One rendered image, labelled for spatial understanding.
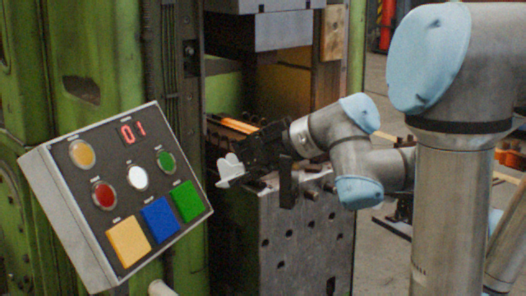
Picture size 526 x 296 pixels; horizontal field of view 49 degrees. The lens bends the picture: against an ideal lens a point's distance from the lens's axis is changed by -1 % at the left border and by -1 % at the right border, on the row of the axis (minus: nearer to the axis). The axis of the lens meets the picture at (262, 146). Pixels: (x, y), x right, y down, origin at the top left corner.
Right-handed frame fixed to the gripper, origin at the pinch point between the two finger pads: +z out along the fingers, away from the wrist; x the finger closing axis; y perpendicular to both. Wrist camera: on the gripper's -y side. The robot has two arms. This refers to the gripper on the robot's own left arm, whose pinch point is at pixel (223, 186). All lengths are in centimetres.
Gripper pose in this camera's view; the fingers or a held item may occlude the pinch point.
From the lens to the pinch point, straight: 119.2
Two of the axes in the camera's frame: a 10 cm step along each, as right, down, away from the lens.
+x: -4.3, 2.9, -8.6
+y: -4.5, -8.9, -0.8
